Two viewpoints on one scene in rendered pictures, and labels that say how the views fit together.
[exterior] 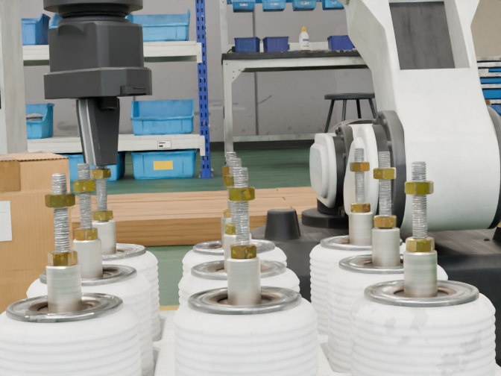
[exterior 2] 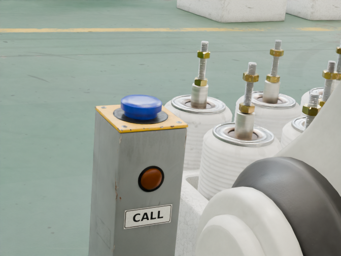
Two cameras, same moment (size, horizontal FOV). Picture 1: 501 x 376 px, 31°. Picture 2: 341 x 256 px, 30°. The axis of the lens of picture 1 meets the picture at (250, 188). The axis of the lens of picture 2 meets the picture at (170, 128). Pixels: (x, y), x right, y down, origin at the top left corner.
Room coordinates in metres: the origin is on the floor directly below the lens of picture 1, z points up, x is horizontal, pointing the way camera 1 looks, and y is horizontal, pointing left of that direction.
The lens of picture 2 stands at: (1.35, -0.49, 0.51)
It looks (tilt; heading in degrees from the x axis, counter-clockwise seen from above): 20 degrees down; 155
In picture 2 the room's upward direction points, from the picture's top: 5 degrees clockwise
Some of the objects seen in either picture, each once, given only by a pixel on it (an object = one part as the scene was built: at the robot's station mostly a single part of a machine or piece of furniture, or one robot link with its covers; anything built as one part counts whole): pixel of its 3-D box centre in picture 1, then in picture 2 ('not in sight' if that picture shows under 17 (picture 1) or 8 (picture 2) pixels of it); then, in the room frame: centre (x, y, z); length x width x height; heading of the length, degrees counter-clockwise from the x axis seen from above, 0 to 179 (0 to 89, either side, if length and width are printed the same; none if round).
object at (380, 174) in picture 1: (384, 173); (250, 76); (0.72, -0.11, 0.32); 0.02 x 0.02 x 0.01; 15
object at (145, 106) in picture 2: not in sight; (140, 109); (0.80, -0.27, 0.32); 0.04 x 0.04 x 0.02
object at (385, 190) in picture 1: (385, 198); (248, 93); (0.72, -0.11, 0.30); 0.01 x 0.01 x 0.08
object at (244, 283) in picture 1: (244, 282); (271, 92); (0.59, 0.01, 0.26); 0.02 x 0.02 x 0.03
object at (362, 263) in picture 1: (386, 265); (243, 134); (0.72, -0.11, 0.25); 0.08 x 0.08 x 0.01
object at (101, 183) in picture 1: (101, 195); not in sight; (0.82, 0.14, 0.30); 0.01 x 0.01 x 0.08
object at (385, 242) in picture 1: (385, 248); (244, 125); (0.72, -0.11, 0.26); 0.02 x 0.02 x 0.03
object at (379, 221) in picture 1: (385, 221); (246, 107); (0.72, -0.11, 0.29); 0.02 x 0.02 x 0.01; 15
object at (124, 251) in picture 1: (104, 253); not in sight; (0.82, 0.14, 0.25); 0.08 x 0.08 x 0.01
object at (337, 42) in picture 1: (340, 44); not in sight; (6.32, -0.65, 0.81); 0.24 x 0.16 x 0.11; 1
